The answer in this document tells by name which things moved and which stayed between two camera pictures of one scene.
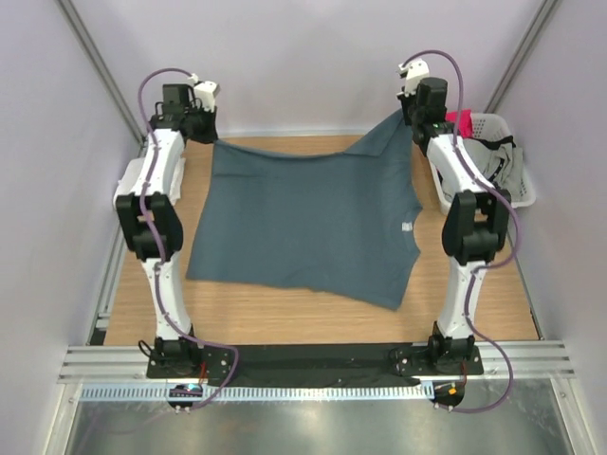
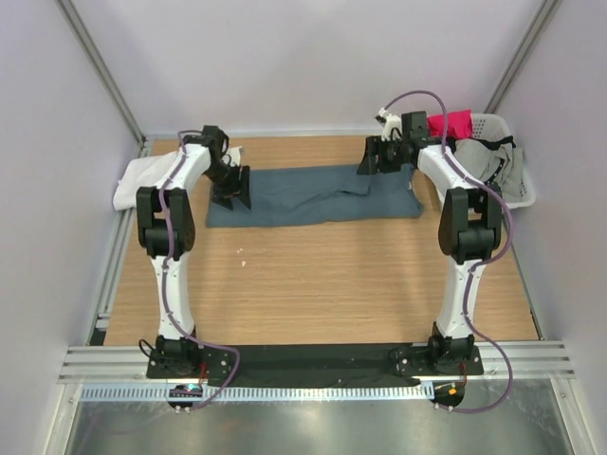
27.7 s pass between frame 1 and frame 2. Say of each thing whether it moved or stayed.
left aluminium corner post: stayed
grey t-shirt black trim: stayed
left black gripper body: moved
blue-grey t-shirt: moved
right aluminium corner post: stayed
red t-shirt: stayed
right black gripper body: moved
